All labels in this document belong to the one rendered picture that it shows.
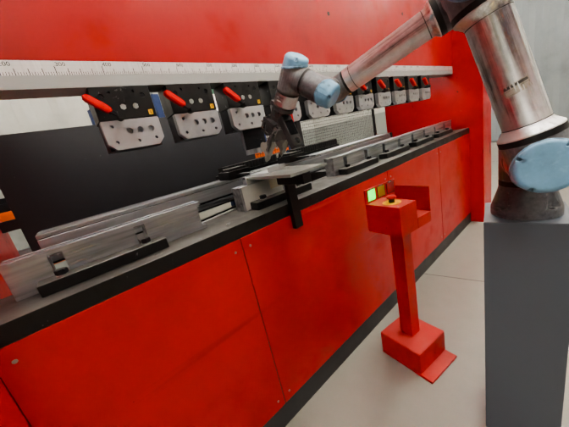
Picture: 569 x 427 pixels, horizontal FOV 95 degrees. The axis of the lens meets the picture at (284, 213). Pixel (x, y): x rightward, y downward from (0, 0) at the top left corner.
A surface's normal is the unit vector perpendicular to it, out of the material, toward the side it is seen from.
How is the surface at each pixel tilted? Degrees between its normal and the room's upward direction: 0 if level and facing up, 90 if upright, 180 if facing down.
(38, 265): 90
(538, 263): 90
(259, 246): 90
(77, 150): 90
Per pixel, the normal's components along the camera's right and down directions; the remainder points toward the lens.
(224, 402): 0.64, 0.07
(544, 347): -0.59, 0.33
